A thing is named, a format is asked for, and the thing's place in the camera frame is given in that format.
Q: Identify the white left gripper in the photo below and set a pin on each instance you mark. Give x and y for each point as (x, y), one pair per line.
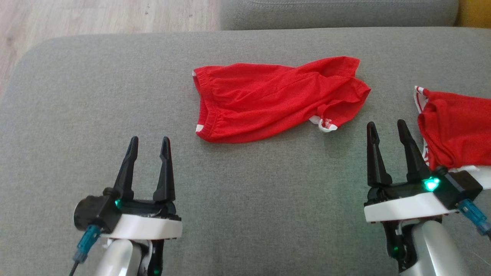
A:
(149, 226)

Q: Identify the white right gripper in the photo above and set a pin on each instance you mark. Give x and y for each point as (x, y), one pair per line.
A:
(402, 207)

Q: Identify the red and white Bulls jersey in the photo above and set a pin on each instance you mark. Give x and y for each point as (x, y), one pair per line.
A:
(460, 126)

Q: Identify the red shorts with white trim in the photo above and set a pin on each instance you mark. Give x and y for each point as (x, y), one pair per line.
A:
(261, 99)

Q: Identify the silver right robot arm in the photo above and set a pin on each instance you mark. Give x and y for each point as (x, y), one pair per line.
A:
(429, 249)

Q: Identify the large grey sofa seat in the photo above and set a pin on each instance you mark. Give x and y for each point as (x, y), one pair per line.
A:
(268, 191)

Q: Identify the yellow sofa backrest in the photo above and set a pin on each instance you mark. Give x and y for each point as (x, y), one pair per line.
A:
(475, 13)

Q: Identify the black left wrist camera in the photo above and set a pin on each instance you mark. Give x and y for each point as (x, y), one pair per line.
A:
(96, 212)

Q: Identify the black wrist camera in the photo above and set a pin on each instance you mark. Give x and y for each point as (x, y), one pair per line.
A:
(458, 188)
(96, 212)

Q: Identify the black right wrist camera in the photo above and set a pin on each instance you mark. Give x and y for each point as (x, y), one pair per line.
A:
(458, 188)

